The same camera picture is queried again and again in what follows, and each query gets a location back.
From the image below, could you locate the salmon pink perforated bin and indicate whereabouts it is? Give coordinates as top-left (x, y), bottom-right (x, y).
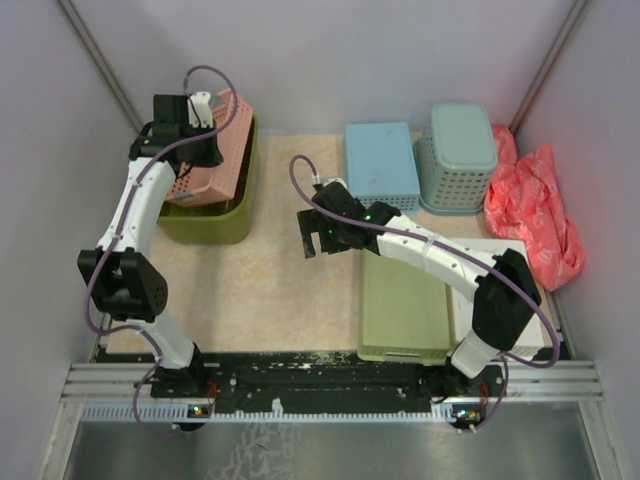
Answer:
top-left (165, 89), bottom-right (254, 207)

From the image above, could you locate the light blue perforated bin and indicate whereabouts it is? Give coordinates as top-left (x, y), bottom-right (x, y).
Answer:
top-left (343, 122), bottom-right (420, 215)

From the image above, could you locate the olive green tub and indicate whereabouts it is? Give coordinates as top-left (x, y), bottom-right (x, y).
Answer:
top-left (157, 118), bottom-right (260, 245)

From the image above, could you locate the light green perforated bin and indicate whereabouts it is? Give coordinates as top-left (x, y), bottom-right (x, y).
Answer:
top-left (357, 251), bottom-right (451, 366)

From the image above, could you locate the pale green perforated basket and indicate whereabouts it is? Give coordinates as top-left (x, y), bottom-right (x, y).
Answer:
top-left (414, 103), bottom-right (497, 216)

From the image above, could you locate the white plastic bin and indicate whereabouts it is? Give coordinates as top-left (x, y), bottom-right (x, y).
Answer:
top-left (447, 237), bottom-right (544, 364)

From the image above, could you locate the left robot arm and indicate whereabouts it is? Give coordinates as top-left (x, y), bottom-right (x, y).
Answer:
top-left (77, 92), bottom-right (222, 397)

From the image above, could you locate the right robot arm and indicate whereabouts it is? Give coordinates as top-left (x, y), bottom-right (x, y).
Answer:
top-left (301, 179), bottom-right (541, 396)

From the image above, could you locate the red plastic bag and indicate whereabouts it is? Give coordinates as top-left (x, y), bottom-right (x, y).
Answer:
top-left (484, 126), bottom-right (586, 292)

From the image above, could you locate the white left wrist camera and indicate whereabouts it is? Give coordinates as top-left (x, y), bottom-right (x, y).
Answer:
top-left (187, 91), bottom-right (214, 129)

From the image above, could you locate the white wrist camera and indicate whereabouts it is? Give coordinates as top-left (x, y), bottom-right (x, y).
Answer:
top-left (312, 174), bottom-right (347, 190)
top-left (187, 91), bottom-right (214, 129)

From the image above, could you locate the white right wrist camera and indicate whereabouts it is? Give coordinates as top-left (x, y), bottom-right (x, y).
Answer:
top-left (312, 174), bottom-right (347, 190)

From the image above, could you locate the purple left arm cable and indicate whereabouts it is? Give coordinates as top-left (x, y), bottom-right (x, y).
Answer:
top-left (82, 66), bottom-right (236, 435)

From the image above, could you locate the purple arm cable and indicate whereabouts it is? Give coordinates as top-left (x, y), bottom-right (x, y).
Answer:
top-left (82, 66), bottom-right (236, 435)
top-left (289, 155), bottom-right (561, 434)

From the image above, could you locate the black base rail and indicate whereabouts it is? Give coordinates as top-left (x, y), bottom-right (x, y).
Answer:
top-left (151, 351), bottom-right (503, 414)

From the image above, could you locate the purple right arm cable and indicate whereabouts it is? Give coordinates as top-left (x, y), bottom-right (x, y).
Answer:
top-left (289, 155), bottom-right (561, 434)

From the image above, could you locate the aluminium frame rail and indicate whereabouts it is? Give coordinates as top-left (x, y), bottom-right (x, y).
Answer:
top-left (499, 359), bottom-right (604, 401)

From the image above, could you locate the white slotted cable duct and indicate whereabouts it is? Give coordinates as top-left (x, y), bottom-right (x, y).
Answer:
top-left (79, 398), bottom-right (489, 422)

